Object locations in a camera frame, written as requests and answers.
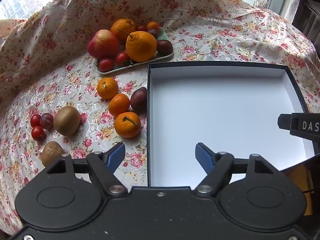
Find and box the red yellow apple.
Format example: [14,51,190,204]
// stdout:
[87,29,120,60]

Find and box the green brown kiwi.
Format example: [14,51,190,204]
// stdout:
[53,106,81,137]

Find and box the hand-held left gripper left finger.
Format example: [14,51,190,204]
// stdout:
[46,142,128,197]

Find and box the dark red pear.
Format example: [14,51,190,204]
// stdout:
[130,87,148,111]

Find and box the floral tablecloth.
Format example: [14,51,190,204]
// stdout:
[0,0,320,233]

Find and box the dark plum right plate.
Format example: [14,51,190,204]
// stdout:
[157,39,174,55]

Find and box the black box with white inside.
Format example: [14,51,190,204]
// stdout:
[147,61,320,188]

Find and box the large orange with long stem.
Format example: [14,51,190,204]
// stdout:
[117,29,158,62]

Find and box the dark furniture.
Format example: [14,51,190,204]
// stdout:
[291,0,320,43]

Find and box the window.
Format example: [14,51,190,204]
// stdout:
[0,0,43,20]

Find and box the red cherry tomato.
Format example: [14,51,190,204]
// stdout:
[99,58,115,73]
[31,126,47,141]
[115,51,131,67]
[30,114,42,128]

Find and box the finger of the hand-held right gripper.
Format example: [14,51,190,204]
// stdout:
[278,113,292,132]

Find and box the small purple plum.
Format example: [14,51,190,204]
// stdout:
[40,113,54,130]

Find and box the pale green tray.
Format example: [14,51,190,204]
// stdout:
[96,26,175,75]

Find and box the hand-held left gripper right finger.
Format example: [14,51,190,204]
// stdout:
[195,142,277,196]

